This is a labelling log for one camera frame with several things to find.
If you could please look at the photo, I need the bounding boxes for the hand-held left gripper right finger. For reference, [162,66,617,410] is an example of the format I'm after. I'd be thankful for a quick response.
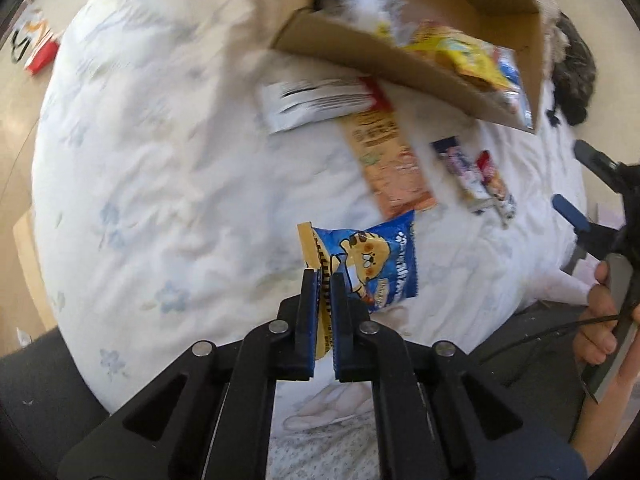
[330,272,590,480]

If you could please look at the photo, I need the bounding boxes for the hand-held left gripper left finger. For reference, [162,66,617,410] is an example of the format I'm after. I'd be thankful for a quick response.
[57,269,318,480]

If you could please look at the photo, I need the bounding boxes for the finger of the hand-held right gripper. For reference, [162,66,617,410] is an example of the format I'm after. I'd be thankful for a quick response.
[551,194,610,261]
[573,140,633,183]

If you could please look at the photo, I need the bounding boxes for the blue cartoon snack packet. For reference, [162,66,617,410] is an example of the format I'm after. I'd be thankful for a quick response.
[297,210,419,361]

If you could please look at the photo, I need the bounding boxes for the red white snack bar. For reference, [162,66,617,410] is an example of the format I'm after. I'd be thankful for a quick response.
[474,149,517,228]

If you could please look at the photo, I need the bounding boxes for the white blue snack packet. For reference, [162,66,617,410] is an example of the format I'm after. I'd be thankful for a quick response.
[492,46,534,128]

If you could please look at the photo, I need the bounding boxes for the purple white snack packet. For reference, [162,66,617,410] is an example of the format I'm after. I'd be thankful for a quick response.
[431,136,494,212]

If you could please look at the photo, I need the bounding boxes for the orange snack packet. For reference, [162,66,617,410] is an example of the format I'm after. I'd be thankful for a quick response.
[339,109,437,217]

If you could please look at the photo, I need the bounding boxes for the yellow green snack packet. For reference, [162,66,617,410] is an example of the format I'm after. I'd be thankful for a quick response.
[402,22,507,92]

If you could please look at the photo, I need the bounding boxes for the white red snack packet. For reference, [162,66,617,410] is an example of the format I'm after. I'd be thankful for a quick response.
[259,77,393,134]

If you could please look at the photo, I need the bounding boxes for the brown cardboard box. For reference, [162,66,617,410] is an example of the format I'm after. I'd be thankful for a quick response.
[270,0,545,135]

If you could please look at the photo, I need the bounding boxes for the person's right forearm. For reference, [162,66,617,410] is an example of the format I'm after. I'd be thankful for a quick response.
[570,355,640,463]

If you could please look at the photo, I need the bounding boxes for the person's right hand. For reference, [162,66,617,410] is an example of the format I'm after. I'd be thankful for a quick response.
[571,260,640,367]

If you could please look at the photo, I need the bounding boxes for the camouflage jacket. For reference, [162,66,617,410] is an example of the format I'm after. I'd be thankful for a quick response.
[547,10,599,126]

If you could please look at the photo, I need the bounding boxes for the person's right leg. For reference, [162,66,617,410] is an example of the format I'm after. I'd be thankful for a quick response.
[450,302,588,466]

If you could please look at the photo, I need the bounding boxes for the person's leg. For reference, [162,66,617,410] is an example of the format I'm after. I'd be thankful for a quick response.
[0,330,111,480]
[450,302,588,466]

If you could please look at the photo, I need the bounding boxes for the person's left leg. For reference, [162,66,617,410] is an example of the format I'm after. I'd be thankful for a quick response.
[0,330,111,480]

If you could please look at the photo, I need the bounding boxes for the white orange paper bag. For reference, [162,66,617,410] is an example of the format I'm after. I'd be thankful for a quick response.
[9,0,62,77]

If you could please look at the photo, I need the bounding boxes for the black cable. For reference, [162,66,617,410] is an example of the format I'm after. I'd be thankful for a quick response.
[477,310,640,366]

